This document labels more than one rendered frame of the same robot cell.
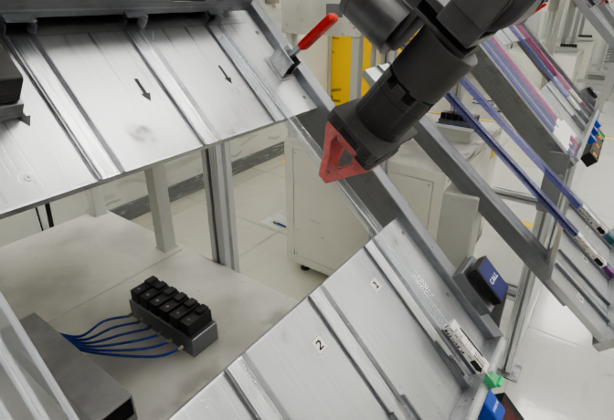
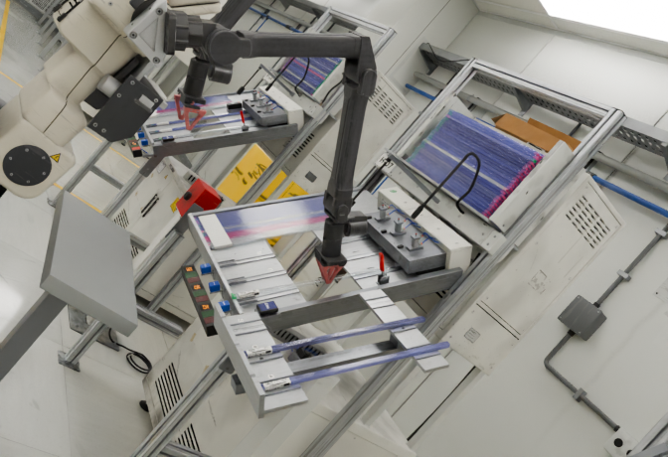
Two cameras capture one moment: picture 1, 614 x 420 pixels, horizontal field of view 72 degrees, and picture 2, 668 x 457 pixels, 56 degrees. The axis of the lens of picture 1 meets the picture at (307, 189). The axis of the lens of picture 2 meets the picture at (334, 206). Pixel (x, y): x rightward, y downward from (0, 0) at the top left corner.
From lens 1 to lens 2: 207 cm
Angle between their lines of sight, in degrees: 106
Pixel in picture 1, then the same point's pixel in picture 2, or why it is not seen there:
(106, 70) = (360, 246)
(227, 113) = (352, 265)
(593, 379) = not seen: outside the picture
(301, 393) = (260, 263)
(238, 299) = not seen: hidden behind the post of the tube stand
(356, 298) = (279, 280)
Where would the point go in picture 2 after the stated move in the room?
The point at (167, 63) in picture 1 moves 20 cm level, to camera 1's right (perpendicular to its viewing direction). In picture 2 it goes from (368, 255) to (352, 248)
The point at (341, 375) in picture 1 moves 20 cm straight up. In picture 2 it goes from (259, 271) to (302, 223)
